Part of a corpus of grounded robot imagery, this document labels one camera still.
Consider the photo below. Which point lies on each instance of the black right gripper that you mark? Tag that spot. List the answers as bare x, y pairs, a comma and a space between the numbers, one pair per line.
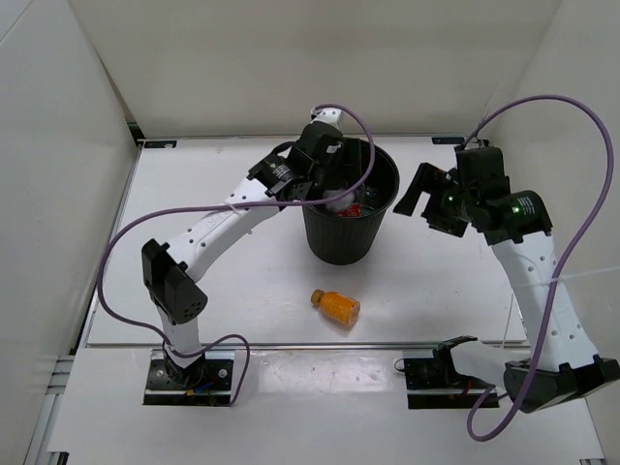
425, 178

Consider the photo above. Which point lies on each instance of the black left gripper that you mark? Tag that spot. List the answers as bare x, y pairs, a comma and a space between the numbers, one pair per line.
344, 174

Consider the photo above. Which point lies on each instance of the clear Pepsi bottle black cap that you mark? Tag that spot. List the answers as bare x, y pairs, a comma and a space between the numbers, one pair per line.
338, 200

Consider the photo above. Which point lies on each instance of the red label water bottle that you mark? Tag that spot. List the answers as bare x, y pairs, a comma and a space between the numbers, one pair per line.
353, 211

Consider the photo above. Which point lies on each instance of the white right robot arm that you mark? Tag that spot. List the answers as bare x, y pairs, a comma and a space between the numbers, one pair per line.
564, 363

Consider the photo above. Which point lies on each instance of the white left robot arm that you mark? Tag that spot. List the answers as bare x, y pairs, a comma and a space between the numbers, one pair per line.
172, 270

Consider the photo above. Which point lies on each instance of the black plastic waste bin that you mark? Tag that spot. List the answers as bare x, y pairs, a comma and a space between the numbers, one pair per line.
342, 241

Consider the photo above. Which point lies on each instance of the orange juice bottle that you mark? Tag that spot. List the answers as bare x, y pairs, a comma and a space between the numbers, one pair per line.
339, 308

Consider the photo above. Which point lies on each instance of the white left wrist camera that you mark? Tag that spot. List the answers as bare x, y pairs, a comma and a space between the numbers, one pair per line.
329, 116

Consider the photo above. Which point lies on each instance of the aluminium frame rail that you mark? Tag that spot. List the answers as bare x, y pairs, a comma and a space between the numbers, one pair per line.
420, 345

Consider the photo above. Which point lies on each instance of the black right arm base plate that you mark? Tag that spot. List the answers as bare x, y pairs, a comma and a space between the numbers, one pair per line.
428, 389

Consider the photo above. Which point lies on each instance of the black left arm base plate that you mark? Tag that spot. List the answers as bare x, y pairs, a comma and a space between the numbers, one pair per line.
205, 383

